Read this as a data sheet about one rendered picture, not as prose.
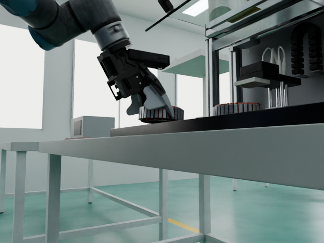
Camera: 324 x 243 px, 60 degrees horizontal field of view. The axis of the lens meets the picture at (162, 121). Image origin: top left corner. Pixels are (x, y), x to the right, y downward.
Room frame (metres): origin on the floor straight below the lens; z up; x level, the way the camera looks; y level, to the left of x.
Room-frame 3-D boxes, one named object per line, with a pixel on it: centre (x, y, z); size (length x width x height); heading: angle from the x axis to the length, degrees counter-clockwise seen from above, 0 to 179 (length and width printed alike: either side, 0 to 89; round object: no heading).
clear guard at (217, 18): (0.64, -0.16, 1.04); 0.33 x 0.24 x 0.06; 122
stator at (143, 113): (0.69, 0.00, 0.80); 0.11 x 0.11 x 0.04
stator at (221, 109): (0.62, -0.17, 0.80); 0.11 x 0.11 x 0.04
